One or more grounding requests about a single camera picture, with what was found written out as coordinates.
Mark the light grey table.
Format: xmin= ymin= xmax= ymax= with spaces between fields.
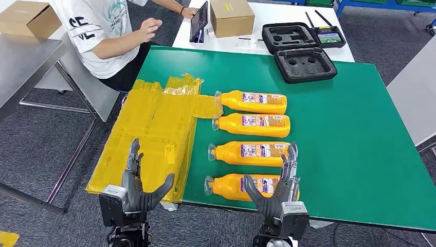
xmin=386 ymin=36 xmax=436 ymax=147

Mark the blue metal rack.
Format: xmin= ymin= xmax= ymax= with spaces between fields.
xmin=334 ymin=0 xmax=436 ymax=35

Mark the person's left hand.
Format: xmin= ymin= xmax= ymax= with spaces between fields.
xmin=181 ymin=7 xmax=200 ymax=20

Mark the green plastic crate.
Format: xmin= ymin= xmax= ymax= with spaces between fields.
xmin=304 ymin=0 xmax=335 ymax=8
xmin=396 ymin=0 xmax=436 ymax=8

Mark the black remote controller with antennas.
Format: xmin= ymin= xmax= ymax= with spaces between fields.
xmin=304 ymin=10 xmax=347 ymax=49

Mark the cardboard box yellow sticker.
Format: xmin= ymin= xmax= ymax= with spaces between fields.
xmin=209 ymin=0 xmax=256 ymax=39

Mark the person's right hand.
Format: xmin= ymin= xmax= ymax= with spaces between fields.
xmin=138 ymin=17 xmax=164 ymax=43

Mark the yellow taped cardboard sheet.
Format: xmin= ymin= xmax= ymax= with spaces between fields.
xmin=85 ymin=73 xmax=225 ymax=204

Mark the orange detergent bottle clear cap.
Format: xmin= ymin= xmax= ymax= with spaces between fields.
xmin=214 ymin=90 xmax=288 ymax=115
xmin=204 ymin=173 xmax=300 ymax=202
xmin=208 ymin=141 xmax=294 ymax=168
xmin=211 ymin=113 xmax=291 ymax=138

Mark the yellow floor tape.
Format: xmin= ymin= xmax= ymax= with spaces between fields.
xmin=0 ymin=231 xmax=21 ymax=247

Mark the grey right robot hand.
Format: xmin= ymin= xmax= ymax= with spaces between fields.
xmin=243 ymin=142 xmax=300 ymax=219

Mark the black foam-lined open case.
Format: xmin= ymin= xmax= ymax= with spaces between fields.
xmin=261 ymin=22 xmax=338 ymax=84

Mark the person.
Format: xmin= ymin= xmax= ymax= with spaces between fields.
xmin=51 ymin=0 xmax=200 ymax=93

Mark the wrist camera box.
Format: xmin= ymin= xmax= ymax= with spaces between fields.
xmin=280 ymin=201 xmax=310 ymax=240
xmin=99 ymin=185 xmax=130 ymax=228

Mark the black tablet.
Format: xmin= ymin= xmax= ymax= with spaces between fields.
xmin=189 ymin=1 xmax=209 ymax=44

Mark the steel table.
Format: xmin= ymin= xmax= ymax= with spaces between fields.
xmin=0 ymin=33 xmax=99 ymax=216

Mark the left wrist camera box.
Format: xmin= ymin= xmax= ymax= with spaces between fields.
xmin=99 ymin=185 xmax=130 ymax=228

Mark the plain brown cardboard box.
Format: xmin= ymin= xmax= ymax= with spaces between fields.
xmin=0 ymin=1 xmax=63 ymax=39

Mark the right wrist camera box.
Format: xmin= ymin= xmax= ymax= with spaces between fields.
xmin=280 ymin=201 xmax=310 ymax=240

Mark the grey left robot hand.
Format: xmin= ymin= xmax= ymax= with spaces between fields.
xmin=121 ymin=138 xmax=175 ymax=213

